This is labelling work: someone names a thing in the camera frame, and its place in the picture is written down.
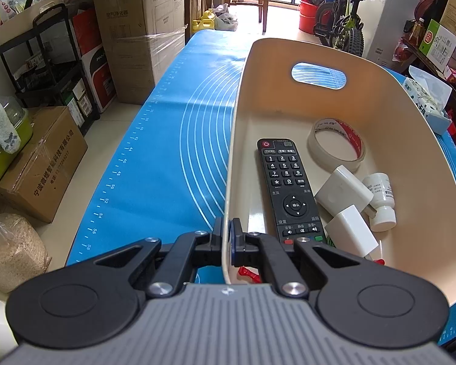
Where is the small white plastic bottle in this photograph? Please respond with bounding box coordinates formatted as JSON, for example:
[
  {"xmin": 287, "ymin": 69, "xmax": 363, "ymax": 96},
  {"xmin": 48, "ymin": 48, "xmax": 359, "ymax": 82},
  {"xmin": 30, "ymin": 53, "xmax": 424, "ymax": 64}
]
[{"xmin": 362, "ymin": 173, "xmax": 398, "ymax": 232}]

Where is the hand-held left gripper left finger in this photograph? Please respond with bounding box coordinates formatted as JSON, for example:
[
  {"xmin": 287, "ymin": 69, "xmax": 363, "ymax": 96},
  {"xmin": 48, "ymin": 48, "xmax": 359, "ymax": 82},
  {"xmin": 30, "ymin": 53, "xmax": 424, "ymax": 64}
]
[{"xmin": 93, "ymin": 217, "xmax": 226, "ymax": 299}]

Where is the green lidded container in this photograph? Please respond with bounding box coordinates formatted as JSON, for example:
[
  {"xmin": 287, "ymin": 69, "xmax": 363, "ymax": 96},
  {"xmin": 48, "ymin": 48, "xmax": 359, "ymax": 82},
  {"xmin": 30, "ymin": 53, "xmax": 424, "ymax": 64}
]
[{"xmin": 0, "ymin": 97, "xmax": 34, "ymax": 193}]

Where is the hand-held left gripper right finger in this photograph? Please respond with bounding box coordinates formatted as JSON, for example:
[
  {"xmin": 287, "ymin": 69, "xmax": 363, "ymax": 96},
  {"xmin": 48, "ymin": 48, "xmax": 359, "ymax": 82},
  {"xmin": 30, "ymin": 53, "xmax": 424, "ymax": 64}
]
[{"xmin": 230, "ymin": 218, "xmax": 363, "ymax": 299}]

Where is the white cabinet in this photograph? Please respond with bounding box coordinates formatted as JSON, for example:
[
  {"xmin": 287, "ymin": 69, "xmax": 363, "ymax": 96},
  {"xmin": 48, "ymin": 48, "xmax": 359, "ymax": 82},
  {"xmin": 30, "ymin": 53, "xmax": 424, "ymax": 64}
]
[{"xmin": 367, "ymin": 0, "xmax": 426, "ymax": 67}]

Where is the large wrapped cardboard box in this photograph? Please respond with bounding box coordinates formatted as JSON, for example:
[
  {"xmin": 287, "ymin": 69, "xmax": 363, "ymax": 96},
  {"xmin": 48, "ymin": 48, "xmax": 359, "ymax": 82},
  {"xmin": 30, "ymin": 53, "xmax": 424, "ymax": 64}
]
[{"xmin": 92, "ymin": 0, "xmax": 187, "ymax": 105}]

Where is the white plastic bag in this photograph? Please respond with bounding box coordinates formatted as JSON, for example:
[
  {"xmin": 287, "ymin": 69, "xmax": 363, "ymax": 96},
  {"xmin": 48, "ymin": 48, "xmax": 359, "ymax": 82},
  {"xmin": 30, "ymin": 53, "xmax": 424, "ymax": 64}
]
[{"xmin": 213, "ymin": 4, "xmax": 239, "ymax": 31}]

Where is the white rolled cloth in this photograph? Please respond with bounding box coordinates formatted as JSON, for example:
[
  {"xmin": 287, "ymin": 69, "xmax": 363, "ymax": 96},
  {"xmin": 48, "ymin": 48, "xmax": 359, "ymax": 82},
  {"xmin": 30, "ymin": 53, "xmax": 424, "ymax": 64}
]
[{"xmin": 0, "ymin": 99, "xmax": 21, "ymax": 155}]

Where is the blue silicone mat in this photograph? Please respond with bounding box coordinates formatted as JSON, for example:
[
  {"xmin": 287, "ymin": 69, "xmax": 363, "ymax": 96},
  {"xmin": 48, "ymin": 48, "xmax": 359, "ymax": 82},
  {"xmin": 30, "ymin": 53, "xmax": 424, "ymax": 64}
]
[{"xmin": 66, "ymin": 30, "xmax": 456, "ymax": 354}]

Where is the small white power adapter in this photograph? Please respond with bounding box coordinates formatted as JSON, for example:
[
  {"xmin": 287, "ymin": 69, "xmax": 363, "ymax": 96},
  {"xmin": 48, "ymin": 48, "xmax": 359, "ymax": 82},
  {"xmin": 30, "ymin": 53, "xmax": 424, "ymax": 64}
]
[{"xmin": 324, "ymin": 204, "xmax": 380, "ymax": 259}]

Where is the black shelf rack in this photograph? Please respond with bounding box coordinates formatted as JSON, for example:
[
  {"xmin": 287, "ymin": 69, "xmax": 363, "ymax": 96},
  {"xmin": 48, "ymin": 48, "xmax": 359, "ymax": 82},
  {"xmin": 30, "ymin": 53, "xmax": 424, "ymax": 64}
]
[{"xmin": 0, "ymin": 3, "xmax": 99, "ymax": 137}]

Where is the green children's bicycle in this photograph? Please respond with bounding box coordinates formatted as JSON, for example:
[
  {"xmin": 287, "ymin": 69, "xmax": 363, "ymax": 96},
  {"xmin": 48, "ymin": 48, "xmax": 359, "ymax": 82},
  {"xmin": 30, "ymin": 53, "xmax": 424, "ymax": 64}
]
[{"xmin": 313, "ymin": 0, "xmax": 377, "ymax": 59}]

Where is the white adhesive tape roll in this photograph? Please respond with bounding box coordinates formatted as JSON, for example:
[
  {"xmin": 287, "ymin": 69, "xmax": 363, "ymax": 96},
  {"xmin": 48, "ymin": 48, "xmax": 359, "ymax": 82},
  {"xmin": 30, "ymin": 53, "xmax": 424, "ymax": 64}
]
[{"xmin": 308, "ymin": 117, "xmax": 366, "ymax": 173}]

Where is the clear bag of grain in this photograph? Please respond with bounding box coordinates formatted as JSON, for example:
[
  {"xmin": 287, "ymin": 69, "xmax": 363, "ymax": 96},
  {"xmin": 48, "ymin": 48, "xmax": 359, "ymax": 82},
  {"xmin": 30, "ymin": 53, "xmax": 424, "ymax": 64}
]
[{"xmin": 0, "ymin": 213, "xmax": 52, "ymax": 293}]

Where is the large white power adapter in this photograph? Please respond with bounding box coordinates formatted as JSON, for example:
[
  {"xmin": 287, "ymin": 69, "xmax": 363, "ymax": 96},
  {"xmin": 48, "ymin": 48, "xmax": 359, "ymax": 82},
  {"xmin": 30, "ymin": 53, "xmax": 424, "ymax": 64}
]
[{"xmin": 314, "ymin": 165, "xmax": 375, "ymax": 215}]

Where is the red and white carton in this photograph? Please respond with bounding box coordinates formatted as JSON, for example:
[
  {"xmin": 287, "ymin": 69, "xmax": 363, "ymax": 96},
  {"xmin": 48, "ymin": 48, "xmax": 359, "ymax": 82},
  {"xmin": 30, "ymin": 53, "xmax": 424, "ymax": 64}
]
[{"xmin": 73, "ymin": 8, "xmax": 118, "ymax": 113}]

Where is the open cardboard box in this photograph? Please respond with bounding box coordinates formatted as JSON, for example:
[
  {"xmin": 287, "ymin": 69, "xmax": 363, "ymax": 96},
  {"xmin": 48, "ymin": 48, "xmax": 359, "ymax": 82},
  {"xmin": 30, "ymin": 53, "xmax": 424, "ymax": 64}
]
[{"xmin": 0, "ymin": 0, "xmax": 61, "ymax": 44}]

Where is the beige plastic basin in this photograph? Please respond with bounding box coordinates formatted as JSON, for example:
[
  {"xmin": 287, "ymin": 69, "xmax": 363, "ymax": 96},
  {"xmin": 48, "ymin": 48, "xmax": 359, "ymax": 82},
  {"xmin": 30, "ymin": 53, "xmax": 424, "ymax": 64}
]
[{"xmin": 220, "ymin": 37, "xmax": 456, "ymax": 307}]

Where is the white patterned tissue box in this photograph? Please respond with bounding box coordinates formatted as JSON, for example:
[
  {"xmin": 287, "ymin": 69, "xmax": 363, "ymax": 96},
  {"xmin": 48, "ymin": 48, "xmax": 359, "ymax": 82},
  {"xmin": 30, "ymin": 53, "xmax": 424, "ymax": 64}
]
[{"xmin": 401, "ymin": 65, "xmax": 453, "ymax": 135}]

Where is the green and white carton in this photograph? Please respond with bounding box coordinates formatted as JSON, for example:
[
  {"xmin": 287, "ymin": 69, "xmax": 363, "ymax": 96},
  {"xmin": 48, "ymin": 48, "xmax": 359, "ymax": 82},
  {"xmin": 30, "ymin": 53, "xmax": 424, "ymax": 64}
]
[{"xmin": 420, "ymin": 19, "xmax": 456, "ymax": 65}]

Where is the dark red bag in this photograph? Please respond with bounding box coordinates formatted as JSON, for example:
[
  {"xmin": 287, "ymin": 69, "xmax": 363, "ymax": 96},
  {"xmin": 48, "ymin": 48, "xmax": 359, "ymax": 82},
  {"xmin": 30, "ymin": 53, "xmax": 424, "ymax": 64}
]
[{"xmin": 414, "ymin": 0, "xmax": 445, "ymax": 27}]

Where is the black remote control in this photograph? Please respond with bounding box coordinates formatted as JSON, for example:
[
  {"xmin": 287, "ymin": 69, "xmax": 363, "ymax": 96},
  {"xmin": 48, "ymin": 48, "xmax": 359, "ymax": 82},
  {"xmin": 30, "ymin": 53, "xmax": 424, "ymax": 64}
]
[{"xmin": 257, "ymin": 138, "xmax": 326, "ymax": 245}]

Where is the red bucket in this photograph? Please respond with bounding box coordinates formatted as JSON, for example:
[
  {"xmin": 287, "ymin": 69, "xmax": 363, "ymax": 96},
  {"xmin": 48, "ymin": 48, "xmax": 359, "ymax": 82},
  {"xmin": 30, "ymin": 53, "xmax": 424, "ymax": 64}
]
[{"xmin": 298, "ymin": 0, "xmax": 327, "ymax": 35}]

